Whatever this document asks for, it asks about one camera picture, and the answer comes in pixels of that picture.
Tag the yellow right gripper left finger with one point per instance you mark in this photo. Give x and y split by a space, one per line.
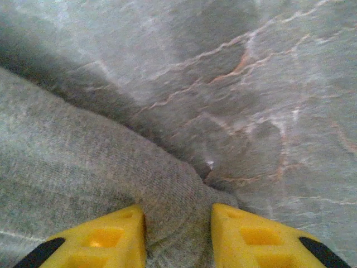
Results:
106 243

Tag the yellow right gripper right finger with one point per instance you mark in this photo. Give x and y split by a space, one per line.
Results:
251 243

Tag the grey garment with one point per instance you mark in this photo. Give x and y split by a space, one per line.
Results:
83 156

